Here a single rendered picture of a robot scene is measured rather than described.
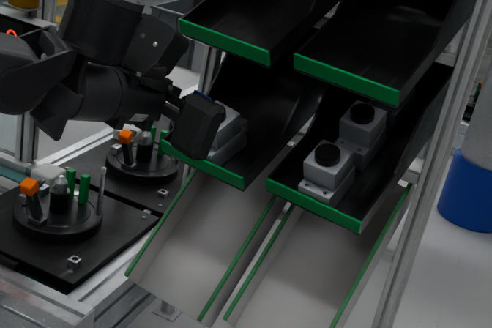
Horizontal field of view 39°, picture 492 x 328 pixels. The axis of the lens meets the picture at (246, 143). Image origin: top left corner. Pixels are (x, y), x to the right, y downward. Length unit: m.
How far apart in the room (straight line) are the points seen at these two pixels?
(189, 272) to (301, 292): 0.16
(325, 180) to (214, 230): 0.23
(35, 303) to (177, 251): 0.20
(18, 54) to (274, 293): 0.49
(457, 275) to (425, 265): 0.07
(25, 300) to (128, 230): 0.23
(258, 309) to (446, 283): 0.59
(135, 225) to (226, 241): 0.24
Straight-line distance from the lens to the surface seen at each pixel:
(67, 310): 1.00
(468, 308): 1.40
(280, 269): 0.96
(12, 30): 1.23
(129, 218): 1.18
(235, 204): 0.99
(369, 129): 0.85
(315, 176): 0.81
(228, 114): 0.86
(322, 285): 0.94
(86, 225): 1.11
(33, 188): 1.05
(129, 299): 1.09
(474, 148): 1.64
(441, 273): 1.48
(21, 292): 1.02
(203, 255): 0.97
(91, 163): 1.35
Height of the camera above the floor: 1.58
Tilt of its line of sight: 23 degrees down
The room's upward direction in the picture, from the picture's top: 12 degrees clockwise
